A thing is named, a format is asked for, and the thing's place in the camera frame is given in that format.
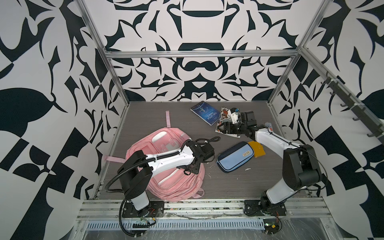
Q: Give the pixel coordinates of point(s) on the blue pencil case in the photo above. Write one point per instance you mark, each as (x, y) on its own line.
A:
(234, 157)

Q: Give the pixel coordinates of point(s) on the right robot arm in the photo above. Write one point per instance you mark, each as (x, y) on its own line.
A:
(301, 168)

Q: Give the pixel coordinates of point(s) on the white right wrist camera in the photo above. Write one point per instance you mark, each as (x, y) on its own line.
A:
(234, 116)

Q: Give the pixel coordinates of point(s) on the blue Little Prince book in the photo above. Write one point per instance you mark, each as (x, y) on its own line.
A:
(206, 112)

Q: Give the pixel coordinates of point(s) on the wall hook rack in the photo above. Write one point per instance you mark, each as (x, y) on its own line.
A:
(351, 102)

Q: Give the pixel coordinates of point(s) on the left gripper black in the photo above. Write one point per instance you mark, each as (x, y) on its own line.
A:
(196, 170)

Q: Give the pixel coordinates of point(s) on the illustrated comic book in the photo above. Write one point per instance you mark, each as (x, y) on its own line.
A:
(224, 124)

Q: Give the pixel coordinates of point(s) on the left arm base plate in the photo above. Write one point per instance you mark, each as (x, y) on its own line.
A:
(152, 210)

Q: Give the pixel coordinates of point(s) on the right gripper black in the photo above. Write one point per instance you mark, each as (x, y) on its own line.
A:
(232, 128)

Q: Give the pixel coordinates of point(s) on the aluminium front rail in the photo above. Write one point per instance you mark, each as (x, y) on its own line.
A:
(204, 209)

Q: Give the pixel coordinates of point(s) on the pink student backpack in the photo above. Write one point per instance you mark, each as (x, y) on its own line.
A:
(171, 184)

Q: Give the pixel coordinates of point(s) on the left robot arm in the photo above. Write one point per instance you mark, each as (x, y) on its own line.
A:
(133, 177)

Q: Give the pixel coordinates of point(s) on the yellow sticky note pad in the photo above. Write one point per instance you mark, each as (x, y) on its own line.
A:
(257, 148)

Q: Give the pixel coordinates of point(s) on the white perforated cable duct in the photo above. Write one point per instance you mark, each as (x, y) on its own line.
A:
(200, 224)

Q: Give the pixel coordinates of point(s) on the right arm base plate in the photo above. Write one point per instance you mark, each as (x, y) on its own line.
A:
(264, 207)

